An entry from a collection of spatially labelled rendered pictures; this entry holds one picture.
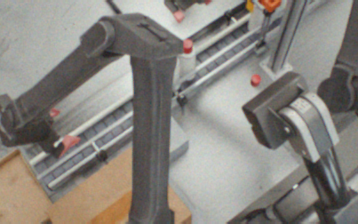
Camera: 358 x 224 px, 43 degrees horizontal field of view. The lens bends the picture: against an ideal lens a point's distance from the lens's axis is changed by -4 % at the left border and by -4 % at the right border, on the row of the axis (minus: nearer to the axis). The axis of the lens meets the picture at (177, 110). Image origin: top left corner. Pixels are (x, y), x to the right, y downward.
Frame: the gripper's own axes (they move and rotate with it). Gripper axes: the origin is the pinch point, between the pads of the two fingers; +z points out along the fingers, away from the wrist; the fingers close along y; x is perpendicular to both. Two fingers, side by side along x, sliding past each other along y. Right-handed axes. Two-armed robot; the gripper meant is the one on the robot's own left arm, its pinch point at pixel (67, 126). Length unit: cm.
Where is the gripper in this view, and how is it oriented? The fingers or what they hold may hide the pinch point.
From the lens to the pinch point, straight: 124.2
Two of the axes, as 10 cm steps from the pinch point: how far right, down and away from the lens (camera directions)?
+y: -6.2, -7.1, 3.2
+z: 5.2, -0.8, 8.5
